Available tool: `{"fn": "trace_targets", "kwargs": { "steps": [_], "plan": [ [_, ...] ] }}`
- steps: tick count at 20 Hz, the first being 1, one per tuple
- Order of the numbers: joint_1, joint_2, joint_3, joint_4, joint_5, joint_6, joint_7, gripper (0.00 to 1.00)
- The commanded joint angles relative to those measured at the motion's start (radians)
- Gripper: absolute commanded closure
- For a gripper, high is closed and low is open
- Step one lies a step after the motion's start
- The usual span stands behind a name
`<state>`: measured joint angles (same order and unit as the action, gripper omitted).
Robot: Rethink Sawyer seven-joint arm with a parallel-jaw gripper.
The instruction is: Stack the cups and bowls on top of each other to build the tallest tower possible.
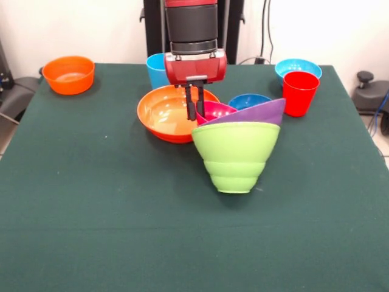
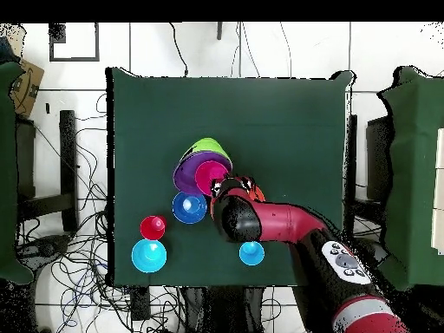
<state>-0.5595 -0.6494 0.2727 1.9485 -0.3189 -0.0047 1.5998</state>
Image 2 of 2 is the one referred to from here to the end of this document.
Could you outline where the magenta bowl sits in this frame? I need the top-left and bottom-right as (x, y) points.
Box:
(193, 160), (231, 198)

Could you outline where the grey machine base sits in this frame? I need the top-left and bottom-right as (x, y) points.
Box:
(360, 238), (389, 273)
(16, 234), (72, 268)

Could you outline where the large green bowl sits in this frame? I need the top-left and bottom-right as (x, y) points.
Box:
(178, 142), (232, 168)

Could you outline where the black cable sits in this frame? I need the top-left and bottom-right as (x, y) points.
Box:
(168, 23), (189, 77)

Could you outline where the dark green tablecloth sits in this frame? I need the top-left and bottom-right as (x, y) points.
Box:
(105, 66), (355, 289)

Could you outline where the red cup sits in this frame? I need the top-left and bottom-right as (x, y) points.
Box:
(139, 215), (167, 241)

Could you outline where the cardboard box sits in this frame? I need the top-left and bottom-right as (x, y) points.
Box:
(10, 58), (45, 119)

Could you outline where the green cloth side table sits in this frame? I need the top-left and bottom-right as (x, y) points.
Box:
(375, 65), (444, 291)
(0, 61), (35, 285)

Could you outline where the black box on floor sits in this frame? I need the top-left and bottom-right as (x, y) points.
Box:
(130, 285), (151, 322)

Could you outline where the purple bowl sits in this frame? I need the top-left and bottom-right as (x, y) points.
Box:
(172, 151), (233, 196)

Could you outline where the tangle of black cables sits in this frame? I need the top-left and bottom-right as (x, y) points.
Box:
(15, 93), (195, 333)

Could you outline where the black metal stand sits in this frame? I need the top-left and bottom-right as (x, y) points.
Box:
(15, 109), (79, 232)
(344, 114), (395, 226)

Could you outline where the light blue cup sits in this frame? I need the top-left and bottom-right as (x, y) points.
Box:
(238, 241), (265, 267)

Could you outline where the dark blue bowl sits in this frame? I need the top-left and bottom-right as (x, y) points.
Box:
(172, 191), (209, 225)

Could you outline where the light blue bowl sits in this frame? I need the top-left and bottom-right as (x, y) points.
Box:
(130, 238), (168, 274)

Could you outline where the black square frame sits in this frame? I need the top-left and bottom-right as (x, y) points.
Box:
(49, 23), (101, 62)

